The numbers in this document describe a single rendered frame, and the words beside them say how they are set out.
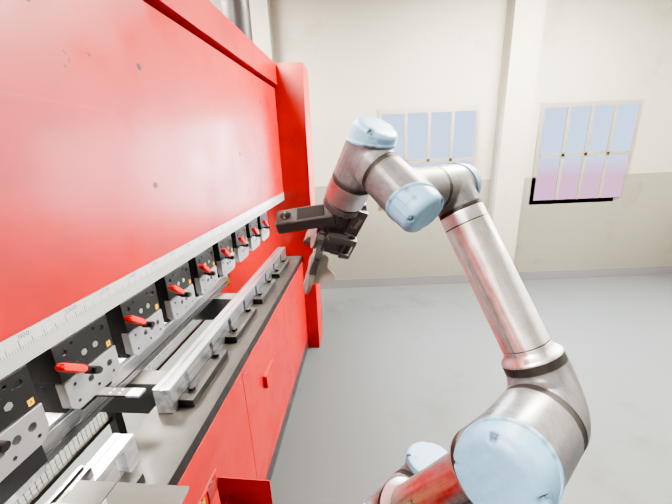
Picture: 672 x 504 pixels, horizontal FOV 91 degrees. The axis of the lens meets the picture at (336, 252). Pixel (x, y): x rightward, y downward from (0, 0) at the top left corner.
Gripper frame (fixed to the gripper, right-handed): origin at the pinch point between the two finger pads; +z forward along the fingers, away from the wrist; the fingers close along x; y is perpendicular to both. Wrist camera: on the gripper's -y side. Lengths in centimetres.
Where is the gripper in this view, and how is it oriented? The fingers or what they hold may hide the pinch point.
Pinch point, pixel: (303, 267)
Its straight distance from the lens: 74.9
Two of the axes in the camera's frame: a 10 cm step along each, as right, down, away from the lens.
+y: 9.4, 2.0, 2.8
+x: -0.6, -7.1, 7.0
